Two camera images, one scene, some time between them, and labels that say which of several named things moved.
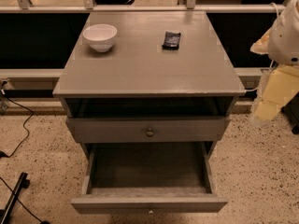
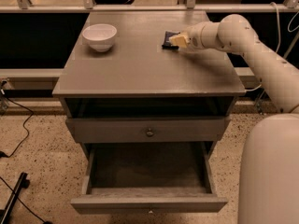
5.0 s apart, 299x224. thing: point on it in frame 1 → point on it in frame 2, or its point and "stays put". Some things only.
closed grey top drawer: x=148 y=129 stays put
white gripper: x=285 y=44 → x=193 y=37
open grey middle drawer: x=148 y=177 stays put
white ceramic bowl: x=100 y=35 stays put
